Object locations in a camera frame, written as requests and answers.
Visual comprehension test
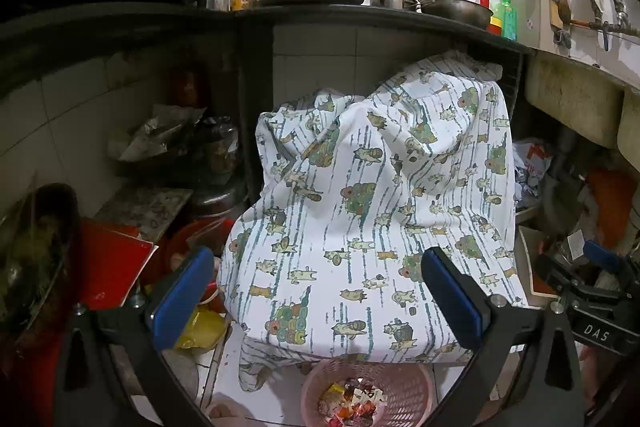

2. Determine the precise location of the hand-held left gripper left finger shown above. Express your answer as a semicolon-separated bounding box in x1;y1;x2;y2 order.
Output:
52;247;216;427

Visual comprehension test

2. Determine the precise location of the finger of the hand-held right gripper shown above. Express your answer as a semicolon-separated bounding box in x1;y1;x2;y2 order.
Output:
536;255;593;305
582;239;623;275

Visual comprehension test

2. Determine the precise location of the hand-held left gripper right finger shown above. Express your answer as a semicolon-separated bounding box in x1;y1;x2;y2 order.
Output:
421;247;586;427

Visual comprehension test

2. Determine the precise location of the pink plastic basket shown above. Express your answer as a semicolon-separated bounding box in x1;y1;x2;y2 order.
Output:
301;358;435;427

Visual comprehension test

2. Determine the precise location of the white printed wrapper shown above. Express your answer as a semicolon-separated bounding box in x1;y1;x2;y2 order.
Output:
350;386;387;409

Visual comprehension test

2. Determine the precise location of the person's right hand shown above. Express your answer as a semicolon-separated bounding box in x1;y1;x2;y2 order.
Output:
580;347;601;408

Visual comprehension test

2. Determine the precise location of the yellow plastic bag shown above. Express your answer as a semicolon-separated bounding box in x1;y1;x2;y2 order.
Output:
174;304;232;355

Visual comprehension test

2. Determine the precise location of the orange plastic container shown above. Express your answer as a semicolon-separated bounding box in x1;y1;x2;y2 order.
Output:
586;169;628;250

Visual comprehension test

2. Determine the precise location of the red plastic basin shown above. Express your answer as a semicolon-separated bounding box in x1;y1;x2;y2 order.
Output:
162;218;237;275

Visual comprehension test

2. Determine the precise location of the red folder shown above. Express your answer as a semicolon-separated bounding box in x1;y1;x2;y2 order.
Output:
77;218;159;310

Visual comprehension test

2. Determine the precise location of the grey stone slab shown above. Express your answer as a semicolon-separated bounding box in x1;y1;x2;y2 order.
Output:
92;187;195;242

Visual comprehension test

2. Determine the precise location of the white blue plastic bag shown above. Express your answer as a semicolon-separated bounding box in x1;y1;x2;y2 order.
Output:
512;139;553;210

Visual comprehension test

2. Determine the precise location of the animal printed white cloth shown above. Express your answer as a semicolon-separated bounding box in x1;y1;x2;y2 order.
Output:
217;49;528;393

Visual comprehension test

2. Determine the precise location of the dark glass jar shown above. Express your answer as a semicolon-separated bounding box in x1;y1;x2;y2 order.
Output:
197;116;241;185

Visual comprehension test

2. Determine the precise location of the stone kitchen sink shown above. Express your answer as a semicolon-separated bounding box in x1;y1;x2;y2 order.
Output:
525;51;640;158

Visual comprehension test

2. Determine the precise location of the crumpled grey plastic bag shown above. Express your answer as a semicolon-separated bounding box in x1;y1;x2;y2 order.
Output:
107;103;207;164

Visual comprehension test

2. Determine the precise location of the metal water tap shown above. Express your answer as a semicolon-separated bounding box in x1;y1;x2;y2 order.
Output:
570;0;636;52

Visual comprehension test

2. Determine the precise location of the green dish soap bottle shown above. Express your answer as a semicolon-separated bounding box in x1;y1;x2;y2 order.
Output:
499;0;519;42

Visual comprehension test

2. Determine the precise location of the red capped oil bottle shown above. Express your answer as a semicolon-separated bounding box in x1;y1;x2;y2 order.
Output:
480;0;504;36

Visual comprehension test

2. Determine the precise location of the dark metal wok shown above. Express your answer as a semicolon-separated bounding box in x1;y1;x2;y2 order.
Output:
416;0;495;30

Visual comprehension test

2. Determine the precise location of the black kitchen countertop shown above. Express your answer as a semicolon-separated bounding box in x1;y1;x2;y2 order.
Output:
0;2;536;80

